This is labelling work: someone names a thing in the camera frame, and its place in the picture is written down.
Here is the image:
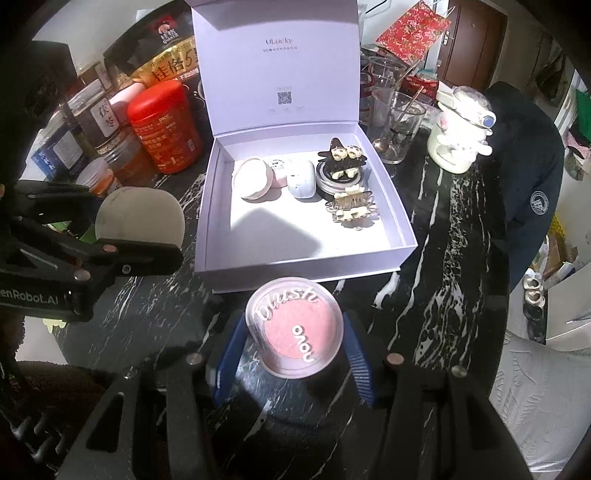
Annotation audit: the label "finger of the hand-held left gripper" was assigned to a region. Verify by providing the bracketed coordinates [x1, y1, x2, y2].
[9, 217, 184, 289]
[14, 181, 106, 217]

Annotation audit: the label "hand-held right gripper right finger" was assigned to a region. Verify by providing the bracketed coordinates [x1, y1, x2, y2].
[342, 314, 532, 480]

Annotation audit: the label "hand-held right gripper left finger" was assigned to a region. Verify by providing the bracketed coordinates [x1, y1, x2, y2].
[60, 316, 250, 480]

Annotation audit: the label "white cream jar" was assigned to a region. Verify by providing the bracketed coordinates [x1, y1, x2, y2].
[95, 187, 186, 245]

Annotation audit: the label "clear pink blush compact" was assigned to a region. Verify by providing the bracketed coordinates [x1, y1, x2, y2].
[245, 276, 345, 380]

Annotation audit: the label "pink cushion compact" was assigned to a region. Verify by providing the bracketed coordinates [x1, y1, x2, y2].
[232, 157, 273, 201]

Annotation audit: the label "brown hair clip cream bows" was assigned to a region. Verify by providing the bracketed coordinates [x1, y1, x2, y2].
[324, 187, 379, 228]

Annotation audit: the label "pink round labelled compact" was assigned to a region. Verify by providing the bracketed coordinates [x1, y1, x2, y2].
[265, 156, 291, 189]

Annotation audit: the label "small white rounded case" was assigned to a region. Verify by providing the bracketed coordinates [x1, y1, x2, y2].
[286, 168, 317, 199]

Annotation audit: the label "clear powder jar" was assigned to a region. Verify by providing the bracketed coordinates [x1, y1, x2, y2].
[315, 159, 365, 197]

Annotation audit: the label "hair clip with bear figures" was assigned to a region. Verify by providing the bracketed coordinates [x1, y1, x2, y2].
[318, 137, 368, 181]

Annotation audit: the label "white hinged gift box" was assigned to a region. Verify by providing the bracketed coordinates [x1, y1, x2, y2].
[190, 0, 419, 294]

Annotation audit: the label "person's left forearm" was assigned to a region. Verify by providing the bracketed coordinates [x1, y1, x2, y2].
[0, 318, 112, 444]

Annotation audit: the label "orange contents plastic jar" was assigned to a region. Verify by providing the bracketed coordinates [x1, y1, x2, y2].
[76, 157, 123, 197]

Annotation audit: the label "blue label plastic jar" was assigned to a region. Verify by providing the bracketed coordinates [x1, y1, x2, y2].
[30, 108, 81, 183]

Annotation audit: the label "amber granule plastic jar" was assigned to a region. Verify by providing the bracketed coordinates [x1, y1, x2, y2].
[102, 127, 155, 184]

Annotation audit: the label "dark jar white label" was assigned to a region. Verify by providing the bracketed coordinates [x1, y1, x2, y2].
[65, 78, 134, 153]

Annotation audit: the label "red tin can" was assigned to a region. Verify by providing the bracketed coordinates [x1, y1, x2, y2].
[127, 80, 205, 175]

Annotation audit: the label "black and gold oat bag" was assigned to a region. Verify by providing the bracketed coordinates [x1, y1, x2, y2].
[104, 21, 204, 93]

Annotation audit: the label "pair of white slippers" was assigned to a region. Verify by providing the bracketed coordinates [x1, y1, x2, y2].
[524, 272, 548, 342]

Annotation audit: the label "copper stirring spoon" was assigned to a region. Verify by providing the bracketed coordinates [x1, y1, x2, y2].
[373, 85, 426, 153]

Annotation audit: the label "cream cartoon water bottle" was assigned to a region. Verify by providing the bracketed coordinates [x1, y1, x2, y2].
[427, 85, 496, 176]

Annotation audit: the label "dark navy jacket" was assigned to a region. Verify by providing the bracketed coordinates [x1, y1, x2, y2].
[480, 80, 565, 296]

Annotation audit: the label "tall clear drinking glass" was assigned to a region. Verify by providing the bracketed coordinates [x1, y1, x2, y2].
[367, 55, 407, 127]

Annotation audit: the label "small red box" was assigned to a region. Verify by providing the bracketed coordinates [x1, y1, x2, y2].
[406, 76, 439, 100]

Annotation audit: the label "red floral gift box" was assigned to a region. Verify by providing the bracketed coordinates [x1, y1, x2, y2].
[376, 0, 452, 65]

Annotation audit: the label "brown wooden door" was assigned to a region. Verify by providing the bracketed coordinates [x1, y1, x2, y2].
[436, 0, 506, 93]

